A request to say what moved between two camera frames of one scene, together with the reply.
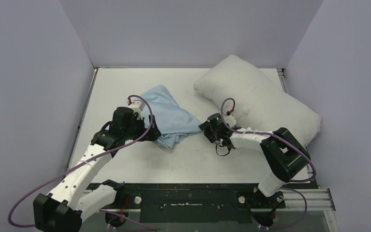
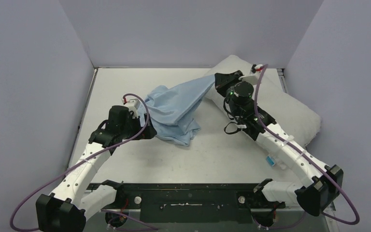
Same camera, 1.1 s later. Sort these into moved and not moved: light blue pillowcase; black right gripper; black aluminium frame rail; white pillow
Moved: black right gripper; light blue pillowcase
Not moved: black aluminium frame rail; white pillow
